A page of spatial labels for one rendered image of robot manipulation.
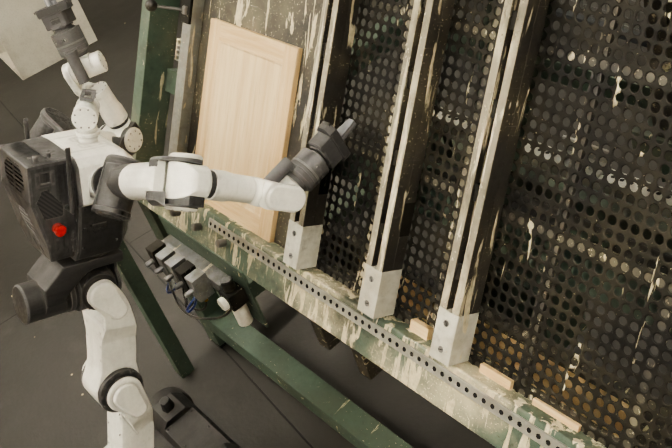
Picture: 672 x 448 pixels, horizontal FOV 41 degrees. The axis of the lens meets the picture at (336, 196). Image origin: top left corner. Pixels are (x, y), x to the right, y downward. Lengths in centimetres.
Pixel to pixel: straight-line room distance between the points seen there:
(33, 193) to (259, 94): 69
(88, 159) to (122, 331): 57
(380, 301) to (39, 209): 89
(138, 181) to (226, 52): 74
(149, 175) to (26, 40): 444
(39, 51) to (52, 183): 416
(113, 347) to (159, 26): 107
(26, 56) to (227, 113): 387
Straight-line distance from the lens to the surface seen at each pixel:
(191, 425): 323
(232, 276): 279
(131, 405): 284
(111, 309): 265
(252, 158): 266
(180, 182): 207
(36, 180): 239
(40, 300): 258
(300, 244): 242
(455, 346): 208
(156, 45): 312
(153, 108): 317
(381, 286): 221
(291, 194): 215
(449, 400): 214
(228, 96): 275
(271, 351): 334
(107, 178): 231
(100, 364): 278
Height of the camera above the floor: 249
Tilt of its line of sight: 36 degrees down
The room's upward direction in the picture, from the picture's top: 19 degrees counter-clockwise
